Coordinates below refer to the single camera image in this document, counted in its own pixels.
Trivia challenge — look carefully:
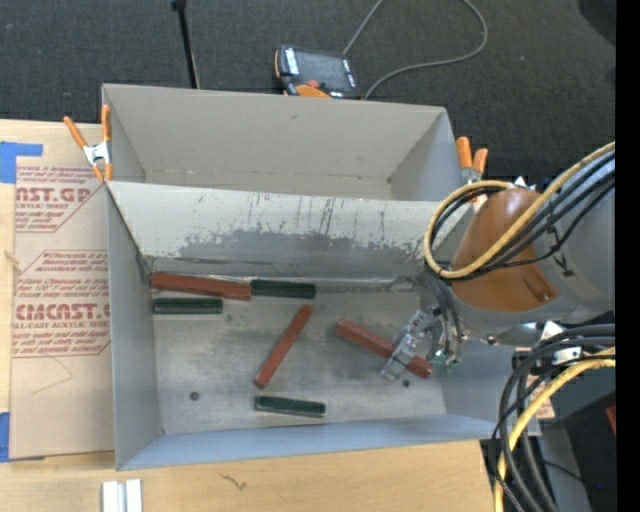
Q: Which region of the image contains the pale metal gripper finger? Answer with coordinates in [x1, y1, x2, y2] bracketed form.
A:
[380, 339, 418, 380]
[397, 311, 426, 354]

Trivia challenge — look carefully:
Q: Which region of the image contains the brown cardboard board red print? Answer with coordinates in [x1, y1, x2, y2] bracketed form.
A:
[0, 118, 117, 462]

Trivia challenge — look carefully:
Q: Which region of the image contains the red-brown flat block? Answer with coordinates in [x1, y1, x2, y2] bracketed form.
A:
[149, 271, 253, 302]
[253, 303, 315, 391]
[334, 318, 435, 380]

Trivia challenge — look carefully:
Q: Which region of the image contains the dark green flat block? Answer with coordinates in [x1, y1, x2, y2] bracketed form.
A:
[253, 394, 328, 419]
[249, 279, 318, 301]
[151, 297, 225, 316]

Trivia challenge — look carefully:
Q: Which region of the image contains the grey metal bin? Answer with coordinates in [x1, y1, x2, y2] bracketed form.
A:
[101, 83, 516, 472]

